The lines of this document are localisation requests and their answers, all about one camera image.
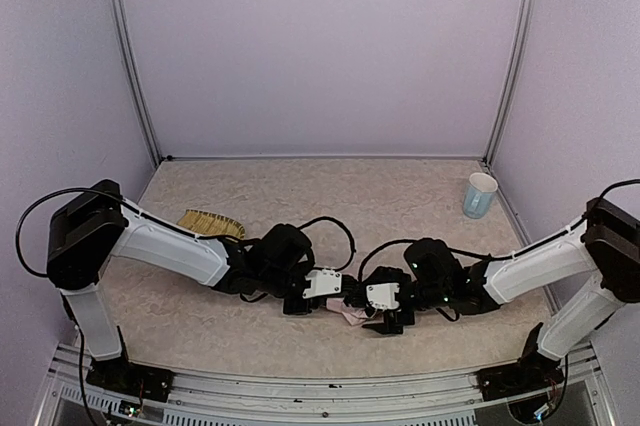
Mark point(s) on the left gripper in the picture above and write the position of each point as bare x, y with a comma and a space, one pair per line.
298, 304

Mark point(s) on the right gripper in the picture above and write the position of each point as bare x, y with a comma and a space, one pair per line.
395, 317

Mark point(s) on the pink folding umbrella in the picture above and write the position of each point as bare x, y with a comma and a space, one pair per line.
353, 316

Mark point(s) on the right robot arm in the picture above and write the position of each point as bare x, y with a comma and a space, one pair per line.
603, 243

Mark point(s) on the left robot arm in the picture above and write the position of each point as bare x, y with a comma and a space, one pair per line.
100, 224

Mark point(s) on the woven bamboo tray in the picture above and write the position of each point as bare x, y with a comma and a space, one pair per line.
211, 224

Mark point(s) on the light blue mug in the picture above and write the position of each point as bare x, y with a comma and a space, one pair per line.
479, 195

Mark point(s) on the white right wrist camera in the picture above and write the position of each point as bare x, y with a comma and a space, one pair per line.
382, 297

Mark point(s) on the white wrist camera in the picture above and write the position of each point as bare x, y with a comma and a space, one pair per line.
382, 297
321, 283

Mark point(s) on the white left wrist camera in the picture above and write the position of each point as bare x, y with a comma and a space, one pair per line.
321, 283

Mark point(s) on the front aluminium rail base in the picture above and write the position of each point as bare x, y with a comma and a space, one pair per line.
199, 398

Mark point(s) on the left aluminium frame post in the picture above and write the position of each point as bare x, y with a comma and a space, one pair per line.
134, 83

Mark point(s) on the aluminium frame post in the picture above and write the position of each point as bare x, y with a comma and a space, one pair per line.
514, 64
134, 83

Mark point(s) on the right aluminium frame post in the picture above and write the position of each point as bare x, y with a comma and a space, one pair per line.
514, 64

